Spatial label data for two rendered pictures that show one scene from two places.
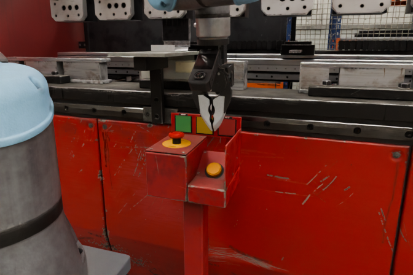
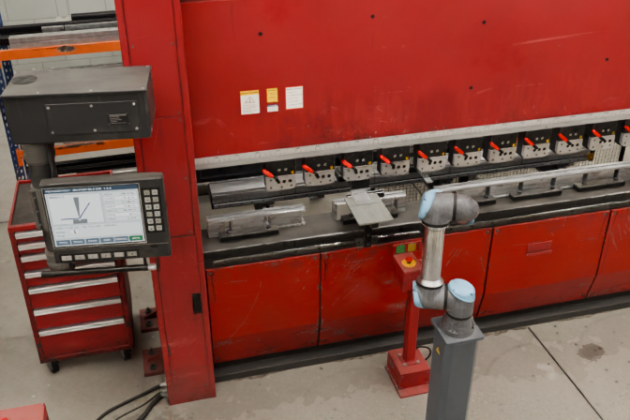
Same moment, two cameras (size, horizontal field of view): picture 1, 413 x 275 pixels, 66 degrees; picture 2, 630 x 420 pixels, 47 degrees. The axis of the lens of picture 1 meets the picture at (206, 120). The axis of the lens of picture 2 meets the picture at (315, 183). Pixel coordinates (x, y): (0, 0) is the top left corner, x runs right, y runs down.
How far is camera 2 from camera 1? 3.20 m
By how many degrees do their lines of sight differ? 35
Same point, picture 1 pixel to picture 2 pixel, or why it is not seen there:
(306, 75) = not seen: hidden behind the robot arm
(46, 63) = (253, 219)
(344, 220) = (465, 267)
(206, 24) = not seen: hidden behind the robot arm
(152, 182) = (406, 285)
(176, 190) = not seen: hidden behind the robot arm
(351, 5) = (463, 163)
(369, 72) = (470, 190)
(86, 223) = (304, 321)
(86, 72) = (291, 218)
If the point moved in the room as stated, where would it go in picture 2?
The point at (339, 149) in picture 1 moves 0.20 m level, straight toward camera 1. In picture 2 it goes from (463, 235) to (476, 257)
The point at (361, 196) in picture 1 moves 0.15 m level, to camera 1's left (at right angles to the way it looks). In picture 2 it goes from (472, 254) to (452, 262)
